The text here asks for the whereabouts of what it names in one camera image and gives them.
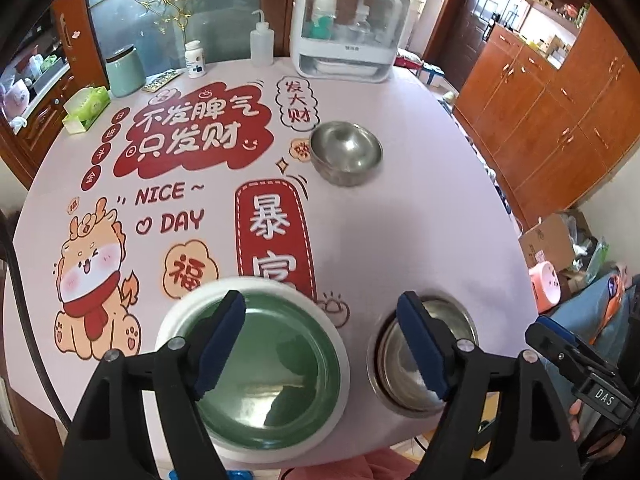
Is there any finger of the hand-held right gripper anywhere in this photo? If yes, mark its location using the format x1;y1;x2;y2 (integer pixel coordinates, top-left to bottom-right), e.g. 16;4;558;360
539;316;608;366
526;322;596;386

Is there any plain white plate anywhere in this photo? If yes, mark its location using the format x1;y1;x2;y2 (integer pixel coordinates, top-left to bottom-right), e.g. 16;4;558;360
155;276;351;461

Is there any clear squeeze bottle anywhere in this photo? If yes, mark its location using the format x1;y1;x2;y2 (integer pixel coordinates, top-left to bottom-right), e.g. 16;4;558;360
250;9;274;67

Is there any green plate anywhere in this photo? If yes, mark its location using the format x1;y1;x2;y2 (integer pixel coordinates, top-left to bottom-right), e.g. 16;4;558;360
177;294;343;446

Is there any glass door gold ornament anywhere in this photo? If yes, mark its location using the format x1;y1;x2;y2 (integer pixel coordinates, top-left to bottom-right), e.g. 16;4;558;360
82;0;268;86

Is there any green tissue pack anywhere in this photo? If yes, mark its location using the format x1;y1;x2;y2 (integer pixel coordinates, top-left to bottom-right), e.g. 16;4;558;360
62;86;111;133

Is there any blister pill pack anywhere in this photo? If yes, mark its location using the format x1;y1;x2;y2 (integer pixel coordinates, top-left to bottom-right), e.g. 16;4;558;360
141;70;181;93

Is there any pink plastic stool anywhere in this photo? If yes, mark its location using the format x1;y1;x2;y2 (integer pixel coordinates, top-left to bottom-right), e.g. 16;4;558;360
529;263;563;311

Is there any small steel bowl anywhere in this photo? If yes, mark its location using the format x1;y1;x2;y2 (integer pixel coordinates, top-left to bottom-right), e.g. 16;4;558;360
309;121;384;187

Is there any person's pink garment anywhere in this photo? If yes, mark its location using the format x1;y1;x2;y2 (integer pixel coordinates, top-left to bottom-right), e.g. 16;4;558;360
287;447;426;480

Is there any large steel bowl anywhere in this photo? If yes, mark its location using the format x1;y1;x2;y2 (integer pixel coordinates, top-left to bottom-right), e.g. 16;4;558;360
366;296;480;417

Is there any mint green canister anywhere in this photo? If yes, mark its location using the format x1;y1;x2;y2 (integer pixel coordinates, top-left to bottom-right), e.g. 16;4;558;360
105;46;146;98

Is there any dark wooden door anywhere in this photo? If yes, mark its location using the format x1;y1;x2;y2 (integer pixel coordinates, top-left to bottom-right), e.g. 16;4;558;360
425;0;526;66

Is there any tall wooden wall cabinet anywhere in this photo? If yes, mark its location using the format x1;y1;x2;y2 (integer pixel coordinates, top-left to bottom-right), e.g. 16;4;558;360
452;0;640;231

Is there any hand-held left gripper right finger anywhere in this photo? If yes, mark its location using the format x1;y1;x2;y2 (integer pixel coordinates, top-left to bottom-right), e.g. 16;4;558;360
397;291;583;480

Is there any wooden kitchen cabinet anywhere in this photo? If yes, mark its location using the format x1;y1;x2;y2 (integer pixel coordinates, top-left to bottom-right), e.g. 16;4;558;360
0;0;111;186

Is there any pink plastic container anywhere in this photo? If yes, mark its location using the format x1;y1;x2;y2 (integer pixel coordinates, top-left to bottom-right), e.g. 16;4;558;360
2;80;28;116

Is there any person's right hand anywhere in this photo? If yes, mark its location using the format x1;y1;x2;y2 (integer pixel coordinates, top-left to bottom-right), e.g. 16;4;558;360
569;400;586;443

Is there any white storage box clear lid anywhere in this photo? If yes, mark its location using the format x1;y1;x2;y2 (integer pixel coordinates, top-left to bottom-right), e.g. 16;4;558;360
291;0;412;82

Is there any cardboard box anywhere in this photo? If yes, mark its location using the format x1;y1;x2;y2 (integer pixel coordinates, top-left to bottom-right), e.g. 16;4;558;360
519;212;591;273

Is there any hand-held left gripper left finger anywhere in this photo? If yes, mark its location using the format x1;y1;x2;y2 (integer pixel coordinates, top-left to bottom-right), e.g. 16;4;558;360
59;290;247;480

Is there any white pill bottle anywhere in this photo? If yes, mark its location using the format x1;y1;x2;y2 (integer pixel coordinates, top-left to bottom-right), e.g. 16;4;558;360
184;41;207;79

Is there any white bottle teal base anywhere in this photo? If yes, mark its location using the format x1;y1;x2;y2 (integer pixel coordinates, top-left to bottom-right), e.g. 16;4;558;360
311;0;337;41

